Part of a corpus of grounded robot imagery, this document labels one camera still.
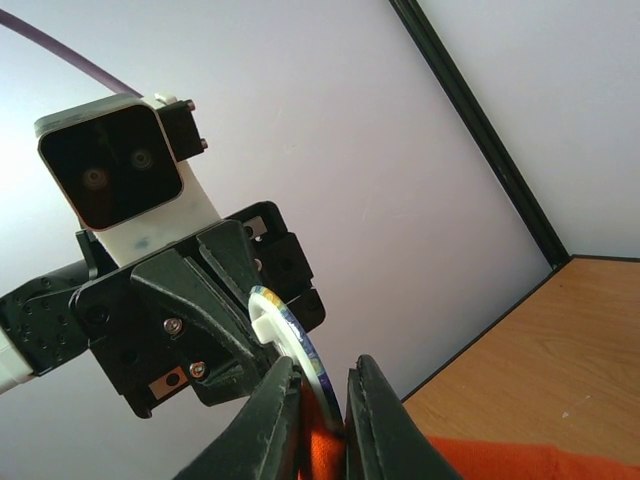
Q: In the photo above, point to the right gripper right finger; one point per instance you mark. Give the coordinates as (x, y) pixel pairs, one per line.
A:
(382, 441)

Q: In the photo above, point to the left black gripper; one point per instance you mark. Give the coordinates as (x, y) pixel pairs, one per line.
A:
(175, 319)

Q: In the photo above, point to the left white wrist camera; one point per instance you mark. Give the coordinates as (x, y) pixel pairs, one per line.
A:
(121, 162)

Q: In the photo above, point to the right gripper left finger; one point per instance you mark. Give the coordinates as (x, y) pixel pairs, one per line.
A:
(262, 441)

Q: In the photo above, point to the orange garment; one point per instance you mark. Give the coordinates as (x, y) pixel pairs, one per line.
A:
(324, 455)

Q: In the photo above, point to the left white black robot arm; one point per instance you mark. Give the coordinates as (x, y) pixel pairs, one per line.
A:
(12, 360)

